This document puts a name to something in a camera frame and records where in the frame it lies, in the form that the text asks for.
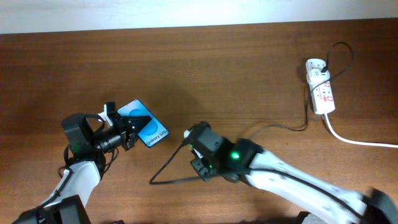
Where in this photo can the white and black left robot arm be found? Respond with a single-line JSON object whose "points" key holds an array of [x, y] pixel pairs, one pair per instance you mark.
{"points": [[88, 156]]}

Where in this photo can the white power strip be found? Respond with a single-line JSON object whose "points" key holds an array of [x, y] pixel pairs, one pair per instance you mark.
{"points": [[321, 94]]}

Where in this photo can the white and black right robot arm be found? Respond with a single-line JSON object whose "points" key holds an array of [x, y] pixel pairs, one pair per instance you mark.
{"points": [[248, 162]]}

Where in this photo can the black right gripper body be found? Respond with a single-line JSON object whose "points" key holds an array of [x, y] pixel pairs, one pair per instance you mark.
{"points": [[200, 167]]}

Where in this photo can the white charger plug adapter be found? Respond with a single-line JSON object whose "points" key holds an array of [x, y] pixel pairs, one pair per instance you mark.
{"points": [[315, 76]]}

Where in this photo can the blue Galaxy smartphone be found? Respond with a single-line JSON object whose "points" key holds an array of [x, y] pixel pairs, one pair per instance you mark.
{"points": [[154, 131]]}

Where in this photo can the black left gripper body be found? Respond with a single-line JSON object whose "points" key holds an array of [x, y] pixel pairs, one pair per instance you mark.
{"points": [[121, 135]]}

